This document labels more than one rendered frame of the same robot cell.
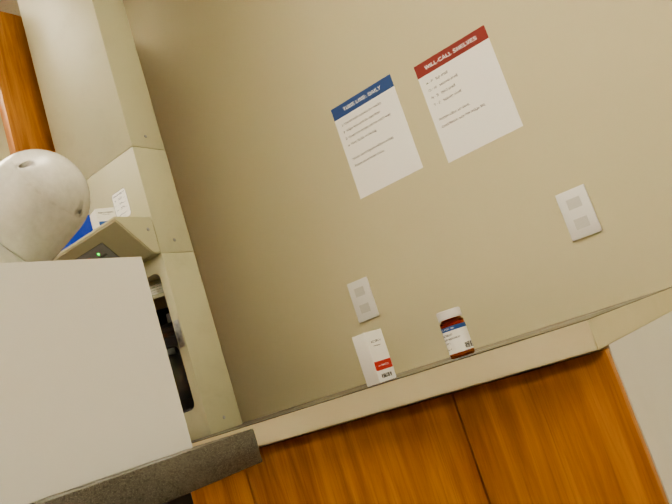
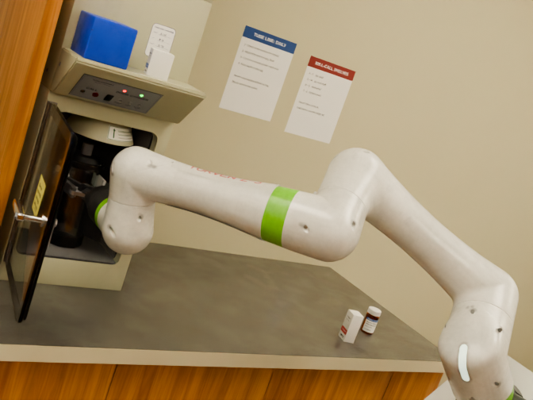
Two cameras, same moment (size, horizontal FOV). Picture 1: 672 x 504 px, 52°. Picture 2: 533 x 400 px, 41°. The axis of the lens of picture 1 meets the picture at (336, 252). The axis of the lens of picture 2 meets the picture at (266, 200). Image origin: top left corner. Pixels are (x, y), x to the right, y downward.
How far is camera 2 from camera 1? 227 cm
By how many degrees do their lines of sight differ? 73
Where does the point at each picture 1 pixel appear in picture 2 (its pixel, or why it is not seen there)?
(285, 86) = not seen: outside the picture
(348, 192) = (213, 94)
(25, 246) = not seen: hidden behind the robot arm
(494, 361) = (426, 365)
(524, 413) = (410, 382)
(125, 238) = (184, 107)
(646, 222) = not seen: hidden behind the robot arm
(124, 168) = (189, 13)
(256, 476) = (277, 379)
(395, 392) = (387, 364)
